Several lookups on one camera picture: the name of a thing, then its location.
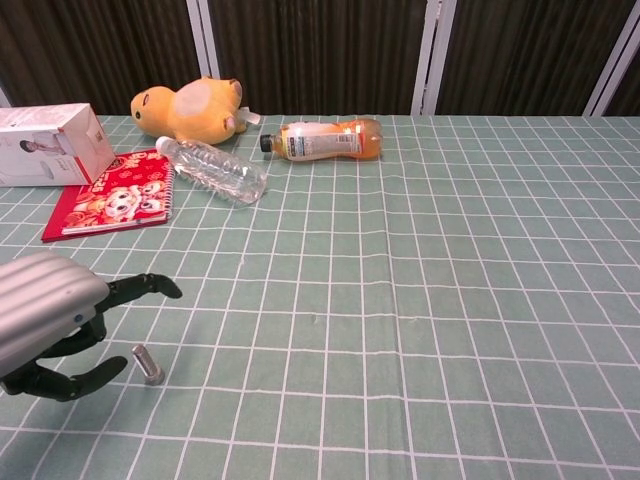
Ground orange tea bottle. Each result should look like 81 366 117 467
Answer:
259 117 384 162

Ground red spiral notebook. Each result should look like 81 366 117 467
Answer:
40 148 176 244

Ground green checked tablecloth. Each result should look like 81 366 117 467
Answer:
0 113 640 480

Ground silver metal bolt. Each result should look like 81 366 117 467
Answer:
130 344 165 387

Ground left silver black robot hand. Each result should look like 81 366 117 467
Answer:
0 251 184 404

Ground white cardboard box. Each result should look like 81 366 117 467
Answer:
0 102 117 188

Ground yellow plush toy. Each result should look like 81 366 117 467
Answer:
130 75 261 146

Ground clear plastic water bottle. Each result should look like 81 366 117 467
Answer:
154 135 269 206

